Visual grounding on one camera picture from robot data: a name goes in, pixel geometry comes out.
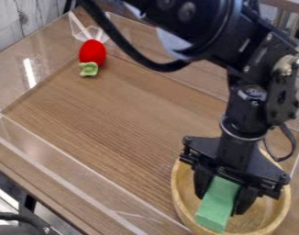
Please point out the metal frame in background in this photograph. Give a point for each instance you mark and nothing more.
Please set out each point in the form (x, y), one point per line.
(287, 22)

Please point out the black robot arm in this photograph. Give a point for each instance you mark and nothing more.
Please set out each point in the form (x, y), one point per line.
(224, 32)

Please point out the red felt strawberry toy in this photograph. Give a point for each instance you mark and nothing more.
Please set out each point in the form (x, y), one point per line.
(92, 56)

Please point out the clear acrylic front wall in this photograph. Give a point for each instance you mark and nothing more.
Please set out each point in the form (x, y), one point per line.
(87, 199)

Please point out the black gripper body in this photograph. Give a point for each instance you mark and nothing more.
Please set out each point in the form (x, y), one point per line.
(233, 158)

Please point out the brown wooden bowl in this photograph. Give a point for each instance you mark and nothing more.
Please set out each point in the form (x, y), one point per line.
(260, 220)

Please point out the green rectangular stick block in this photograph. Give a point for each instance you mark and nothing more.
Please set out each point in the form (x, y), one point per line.
(215, 209)

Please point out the black table leg bracket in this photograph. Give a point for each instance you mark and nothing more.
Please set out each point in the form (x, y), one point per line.
(27, 208)

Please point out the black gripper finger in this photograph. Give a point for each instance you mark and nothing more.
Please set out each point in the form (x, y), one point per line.
(244, 200)
(201, 180)

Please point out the clear acrylic corner bracket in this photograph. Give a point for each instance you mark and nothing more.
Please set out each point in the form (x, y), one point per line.
(83, 33)

